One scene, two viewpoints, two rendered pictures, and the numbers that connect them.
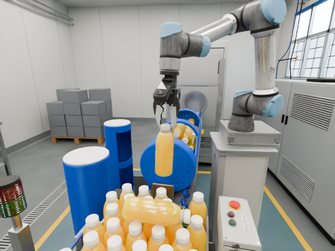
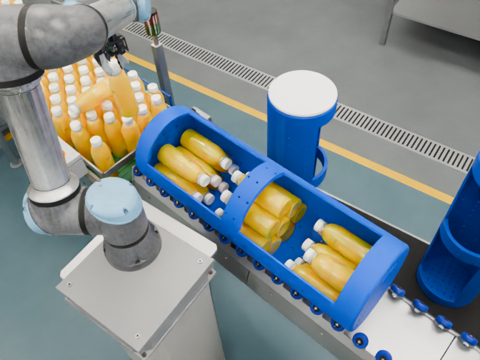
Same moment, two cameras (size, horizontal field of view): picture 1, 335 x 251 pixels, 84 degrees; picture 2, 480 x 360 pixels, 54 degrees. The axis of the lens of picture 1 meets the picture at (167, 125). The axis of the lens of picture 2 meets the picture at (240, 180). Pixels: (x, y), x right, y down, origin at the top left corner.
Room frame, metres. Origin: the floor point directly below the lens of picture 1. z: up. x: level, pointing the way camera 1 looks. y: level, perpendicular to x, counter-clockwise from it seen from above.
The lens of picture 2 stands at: (1.69, -0.83, 2.29)
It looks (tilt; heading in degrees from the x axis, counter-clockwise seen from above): 51 degrees down; 124
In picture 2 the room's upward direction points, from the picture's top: 4 degrees counter-clockwise
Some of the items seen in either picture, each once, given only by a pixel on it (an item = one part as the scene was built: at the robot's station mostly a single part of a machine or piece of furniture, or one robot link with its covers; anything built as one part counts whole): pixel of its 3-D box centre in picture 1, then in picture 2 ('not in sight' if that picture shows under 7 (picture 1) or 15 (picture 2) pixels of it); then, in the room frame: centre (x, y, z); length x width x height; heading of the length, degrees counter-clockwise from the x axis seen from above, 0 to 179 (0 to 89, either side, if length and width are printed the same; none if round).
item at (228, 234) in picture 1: (235, 228); (57, 158); (0.50, -0.22, 1.05); 0.20 x 0.10 x 0.10; 168
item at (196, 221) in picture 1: (196, 221); (75, 125); (0.49, -0.09, 1.09); 0.04 x 0.04 x 0.02
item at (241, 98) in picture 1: (244, 101); (114, 209); (1.07, -0.45, 1.39); 0.13 x 0.12 x 0.14; 28
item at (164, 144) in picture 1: (164, 151); (122, 91); (0.67, 0.01, 1.25); 0.07 x 0.07 x 0.19
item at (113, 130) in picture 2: not in sight; (116, 136); (0.57, 0.00, 0.99); 0.07 x 0.07 x 0.19
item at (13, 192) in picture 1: (8, 189); (150, 17); (0.46, 0.45, 1.23); 0.06 x 0.06 x 0.04
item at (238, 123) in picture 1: (241, 120); (128, 236); (1.08, -0.44, 1.27); 0.15 x 0.15 x 0.10
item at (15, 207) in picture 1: (12, 202); (152, 26); (0.46, 0.45, 1.18); 0.06 x 0.06 x 0.05
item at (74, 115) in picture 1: (82, 114); not in sight; (4.39, 2.05, 0.59); 1.20 x 0.80 x 1.19; 85
